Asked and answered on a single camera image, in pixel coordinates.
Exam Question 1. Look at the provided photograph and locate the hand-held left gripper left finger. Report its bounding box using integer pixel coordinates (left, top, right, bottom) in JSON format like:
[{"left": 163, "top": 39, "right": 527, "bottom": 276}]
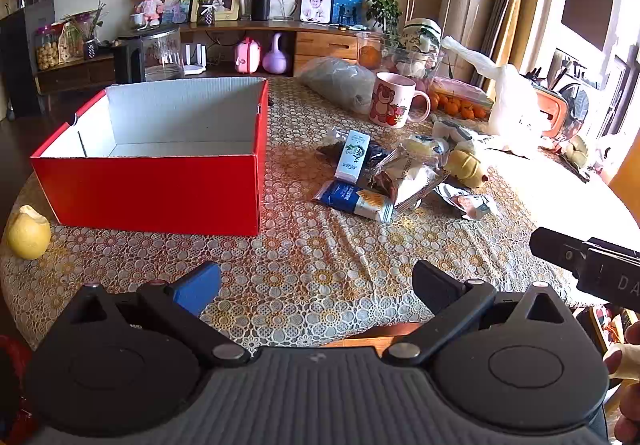
[{"left": 65, "top": 261, "right": 251, "bottom": 368}]

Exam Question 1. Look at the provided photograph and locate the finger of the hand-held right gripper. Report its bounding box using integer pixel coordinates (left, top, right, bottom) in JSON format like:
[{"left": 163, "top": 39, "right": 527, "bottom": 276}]
[{"left": 530, "top": 227, "right": 590, "bottom": 276}]

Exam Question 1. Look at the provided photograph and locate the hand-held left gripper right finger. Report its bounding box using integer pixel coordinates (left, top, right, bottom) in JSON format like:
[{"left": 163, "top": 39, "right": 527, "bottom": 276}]
[{"left": 382, "top": 260, "right": 573, "bottom": 368}]

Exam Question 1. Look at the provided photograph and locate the red cardboard box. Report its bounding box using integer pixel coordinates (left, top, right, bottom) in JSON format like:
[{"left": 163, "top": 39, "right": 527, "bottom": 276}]
[{"left": 30, "top": 76, "right": 271, "bottom": 237}]

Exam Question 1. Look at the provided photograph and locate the brown white snack packet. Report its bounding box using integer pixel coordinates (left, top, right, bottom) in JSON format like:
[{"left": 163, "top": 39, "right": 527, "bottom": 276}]
[{"left": 370, "top": 147, "right": 451, "bottom": 210}]

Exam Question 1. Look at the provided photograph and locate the yellow plush toy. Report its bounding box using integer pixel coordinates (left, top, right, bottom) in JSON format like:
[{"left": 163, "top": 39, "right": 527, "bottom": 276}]
[{"left": 442, "top": 149, "right": 488, "bottom": 189}]

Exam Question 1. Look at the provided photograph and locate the blue cracker packet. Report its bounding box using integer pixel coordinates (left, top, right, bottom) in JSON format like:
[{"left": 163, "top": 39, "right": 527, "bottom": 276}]
[{"left": 312, "top": 180, "right": 396, "bottom": 225}]

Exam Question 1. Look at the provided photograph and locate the person's right hand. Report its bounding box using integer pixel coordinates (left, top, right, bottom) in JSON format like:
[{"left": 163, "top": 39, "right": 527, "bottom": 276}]
[{"left": 602, "top": 310, "right": 640, "bottom": 441}]

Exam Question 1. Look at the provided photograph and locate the crumpled printed packet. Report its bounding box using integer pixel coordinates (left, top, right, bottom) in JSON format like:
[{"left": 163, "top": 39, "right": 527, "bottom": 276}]
[{"left": 434, "top": 185, "right": 501, "bottom": 222}]

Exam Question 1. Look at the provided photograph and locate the orange container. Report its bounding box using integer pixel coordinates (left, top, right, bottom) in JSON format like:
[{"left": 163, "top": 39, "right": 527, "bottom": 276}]
[{"left": 532, "top": 85, "right": 571, "bottom": 138}]

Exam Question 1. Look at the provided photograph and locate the round bun in wrapper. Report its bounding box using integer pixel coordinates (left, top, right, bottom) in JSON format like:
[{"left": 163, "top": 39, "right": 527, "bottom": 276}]
[{"left": 400, "top": 135, "right": 450, "bottom": 158}]

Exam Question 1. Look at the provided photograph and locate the dark plastic packet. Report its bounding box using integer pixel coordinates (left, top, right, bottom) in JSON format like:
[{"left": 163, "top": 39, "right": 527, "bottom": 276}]
[{"left": 316, "top": 127, "right": 396, "bottom": 170}]

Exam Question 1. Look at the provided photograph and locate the white plastic bag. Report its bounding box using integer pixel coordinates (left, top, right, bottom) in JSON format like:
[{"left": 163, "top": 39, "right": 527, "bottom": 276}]
[{"left": 440, "top": 36, "right": 546, "bottom": 158}]

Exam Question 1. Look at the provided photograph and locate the white wrapped packet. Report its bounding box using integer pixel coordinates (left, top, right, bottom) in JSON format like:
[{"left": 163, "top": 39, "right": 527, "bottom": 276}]
[{"left": 432, "top": 120, "right": 481, "bottom": 146}]

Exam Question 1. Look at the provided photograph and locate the bag of tangerines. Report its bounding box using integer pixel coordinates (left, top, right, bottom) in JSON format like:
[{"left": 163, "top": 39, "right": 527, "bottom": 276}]
[{"left": 429, "top": 77, "right": 493, "bottom": 120}]

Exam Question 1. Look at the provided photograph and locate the yellow lemon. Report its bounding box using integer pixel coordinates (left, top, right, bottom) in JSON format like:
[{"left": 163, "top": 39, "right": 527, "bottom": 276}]
[{"left": 6, "top": 205, "right": 52, "bottom": 260}]

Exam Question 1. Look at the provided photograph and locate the white bear mug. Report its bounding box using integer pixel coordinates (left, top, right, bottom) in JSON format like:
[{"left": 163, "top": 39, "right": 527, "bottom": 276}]
[{"left": 369, "top": 72, "right": 432, "bottom": 129}]

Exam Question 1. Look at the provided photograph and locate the glass bowl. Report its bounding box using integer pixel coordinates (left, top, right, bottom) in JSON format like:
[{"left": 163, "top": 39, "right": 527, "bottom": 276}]
[{"left": 382, "top": 42, "right": 446, "bottom": 80}]

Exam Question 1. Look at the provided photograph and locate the white router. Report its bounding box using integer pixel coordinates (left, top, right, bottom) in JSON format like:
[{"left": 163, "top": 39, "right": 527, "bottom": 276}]
[{"left": 182, "top": 42, "right": 208, "bottom": 76}]

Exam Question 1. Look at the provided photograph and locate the grey plastic bag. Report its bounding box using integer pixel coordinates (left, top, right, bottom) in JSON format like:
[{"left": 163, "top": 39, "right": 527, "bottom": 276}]
[{"left": 299, "top": 56, "right": 377, "bottom": 108}]

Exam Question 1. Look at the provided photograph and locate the glass electric kettle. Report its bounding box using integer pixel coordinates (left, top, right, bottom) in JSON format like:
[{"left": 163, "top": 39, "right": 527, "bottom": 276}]
[{"left": 114, "top": 25, "right": 186, "bottom": 84}]

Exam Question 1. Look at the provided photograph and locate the pink toy case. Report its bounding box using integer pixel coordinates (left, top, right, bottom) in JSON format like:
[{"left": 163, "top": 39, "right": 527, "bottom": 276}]
[{"left": 235, "top": 37, "right": 262, "bottom": 74}]

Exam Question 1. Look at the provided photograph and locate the orange fruit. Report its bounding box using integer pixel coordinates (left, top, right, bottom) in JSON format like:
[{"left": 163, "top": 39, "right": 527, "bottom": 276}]
[{"left": 359, "top": 46, "right": 383, "bottom": 70}]

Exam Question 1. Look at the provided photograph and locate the purple gourd vase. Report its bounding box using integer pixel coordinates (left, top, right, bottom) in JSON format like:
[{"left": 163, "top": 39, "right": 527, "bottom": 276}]
[{"left": 262, "top": 32, "right": 288, "bottom": 74}]

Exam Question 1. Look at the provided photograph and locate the green white ceramic jar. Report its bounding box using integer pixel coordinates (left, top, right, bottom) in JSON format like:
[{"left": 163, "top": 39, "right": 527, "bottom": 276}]
[{"left": 402, "top": 19, "right": 443, "bottom": 50}]

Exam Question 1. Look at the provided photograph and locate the clear glass cup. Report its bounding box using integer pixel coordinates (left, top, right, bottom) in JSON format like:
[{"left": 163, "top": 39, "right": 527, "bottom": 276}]
[{"left": 356, "top": 31, "right": 386, "bottom": 70}]

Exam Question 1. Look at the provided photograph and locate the plant in dark vase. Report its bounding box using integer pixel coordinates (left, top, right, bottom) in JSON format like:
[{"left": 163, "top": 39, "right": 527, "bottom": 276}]
[{"left": 62, "top": 0, "right": 108, "bottom": 60}]

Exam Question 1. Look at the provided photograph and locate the wooden television cabinet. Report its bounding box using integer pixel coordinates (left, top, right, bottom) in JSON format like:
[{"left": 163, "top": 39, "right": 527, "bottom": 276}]
[{"left": 37, "top": 20, "right": 401, "bottom": 96}]

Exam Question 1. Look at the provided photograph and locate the snack jar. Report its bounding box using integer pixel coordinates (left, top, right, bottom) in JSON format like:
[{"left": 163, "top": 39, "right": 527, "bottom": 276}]
[{"left": 34, "top": 25, "right": 63, "bottom": 72}]

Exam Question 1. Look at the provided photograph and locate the small photo card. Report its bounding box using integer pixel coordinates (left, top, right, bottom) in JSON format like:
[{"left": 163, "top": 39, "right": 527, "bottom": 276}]
[{"left": 164, "top": 0, "right": 193, "bottom": 23}]

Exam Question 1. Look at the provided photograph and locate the pink pig doll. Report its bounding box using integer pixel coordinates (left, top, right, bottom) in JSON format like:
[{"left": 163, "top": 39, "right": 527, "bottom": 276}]
[{"left": 134, "top": 0, "right": 168, "bottom": 26}]

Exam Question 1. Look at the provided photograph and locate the black shelf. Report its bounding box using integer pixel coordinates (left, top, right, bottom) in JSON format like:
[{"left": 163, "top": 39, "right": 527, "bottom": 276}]
[{"left": 0, "top": 0, "right": 56, "bottom": 118}]

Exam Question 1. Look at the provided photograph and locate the blue picture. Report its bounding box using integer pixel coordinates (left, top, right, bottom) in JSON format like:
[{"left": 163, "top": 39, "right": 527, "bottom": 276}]
[{"left": 332, "top": 0, "right": 365, "bottom": 26}]

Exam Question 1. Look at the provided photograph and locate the baby photo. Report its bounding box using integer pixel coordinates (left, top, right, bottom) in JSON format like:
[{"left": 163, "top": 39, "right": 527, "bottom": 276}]
[{"left": 300, "top": 0, "right": 333, "bottom": 24}]

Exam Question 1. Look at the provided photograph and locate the pale yellow photo frame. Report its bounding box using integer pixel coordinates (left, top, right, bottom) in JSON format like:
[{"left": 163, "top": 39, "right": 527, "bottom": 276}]
[{"left": 189, "top": 0, "right": 243, "bottom": 23}]

